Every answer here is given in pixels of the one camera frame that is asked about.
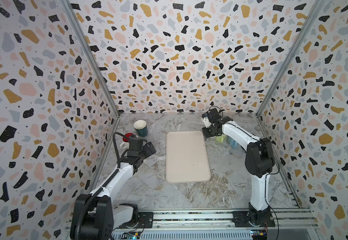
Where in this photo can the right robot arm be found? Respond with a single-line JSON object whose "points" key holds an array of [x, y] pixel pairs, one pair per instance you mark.
{"points": [[259, 160]]}

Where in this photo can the left corner aluminium profile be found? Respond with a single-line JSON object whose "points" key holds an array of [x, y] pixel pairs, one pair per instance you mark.
{"points": [[88, 53]]}

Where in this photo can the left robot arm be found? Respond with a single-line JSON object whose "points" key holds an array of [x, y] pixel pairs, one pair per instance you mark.
{"points": [[94, 217]]}

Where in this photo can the corner aluminium profile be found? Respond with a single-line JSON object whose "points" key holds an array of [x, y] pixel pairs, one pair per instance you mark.
{"points": [[315, 10], [88, 53]]}

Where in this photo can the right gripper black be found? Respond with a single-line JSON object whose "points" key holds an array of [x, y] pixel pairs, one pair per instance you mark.
{"points": [[205, 134]]}

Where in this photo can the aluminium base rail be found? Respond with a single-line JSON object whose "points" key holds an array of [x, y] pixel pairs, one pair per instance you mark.
{"points": [[216, 224]]}

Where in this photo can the beige rectangular tray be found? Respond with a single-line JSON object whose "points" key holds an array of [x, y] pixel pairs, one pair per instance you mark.
{"points": [[186, 158]]}

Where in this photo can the dark teal mug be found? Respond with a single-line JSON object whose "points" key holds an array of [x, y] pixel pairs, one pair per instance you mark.
{"points": [[141, 128]]}

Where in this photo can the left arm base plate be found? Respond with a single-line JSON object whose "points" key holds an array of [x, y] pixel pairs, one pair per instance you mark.
{"points": [[143, 221]]}

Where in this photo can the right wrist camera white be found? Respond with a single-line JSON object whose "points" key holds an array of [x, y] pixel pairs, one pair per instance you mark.
{"points": [[206, 122]]}

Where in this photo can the right corner aluminium profile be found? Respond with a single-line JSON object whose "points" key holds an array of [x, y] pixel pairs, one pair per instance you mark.
{"points": [[315, 10]]}

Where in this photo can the light green mug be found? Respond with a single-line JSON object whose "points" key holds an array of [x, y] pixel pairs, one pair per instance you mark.
{"points": [[220, 139]]}

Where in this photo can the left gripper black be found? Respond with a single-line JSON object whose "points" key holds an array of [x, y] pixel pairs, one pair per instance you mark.
{"points": [[148, 152]]}

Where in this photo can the blue butterfly mug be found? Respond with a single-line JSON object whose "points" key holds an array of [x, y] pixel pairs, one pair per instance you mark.
{"points": [[233, 144]]}

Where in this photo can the white mug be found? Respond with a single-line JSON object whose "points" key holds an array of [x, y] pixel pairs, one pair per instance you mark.
{"points": [[126, 140]]}

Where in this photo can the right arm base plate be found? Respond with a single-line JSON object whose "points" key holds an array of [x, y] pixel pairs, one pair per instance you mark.
{"points": [[241, 220]]}

